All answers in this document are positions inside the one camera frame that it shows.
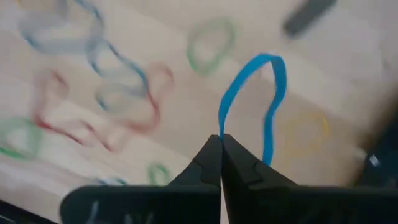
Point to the black aluminium table frame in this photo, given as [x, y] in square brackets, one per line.
[382, 149]

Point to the yellow rubber band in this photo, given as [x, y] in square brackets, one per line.
[325, 127]

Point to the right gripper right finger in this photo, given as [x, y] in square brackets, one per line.
[280, 205]

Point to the green rubber band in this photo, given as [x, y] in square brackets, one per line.
[37, 137]
[191, 56]
[150, 174]

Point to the blue rubber band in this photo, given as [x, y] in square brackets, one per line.
[112, 180]
[280, 81]
[31, 40]
[136, 73]

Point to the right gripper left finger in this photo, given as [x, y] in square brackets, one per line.
[155, 205]

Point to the red rubber band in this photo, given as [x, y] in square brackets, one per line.
[42, 123]
[155, 109]

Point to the small black block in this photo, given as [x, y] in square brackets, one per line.
[308, 15]

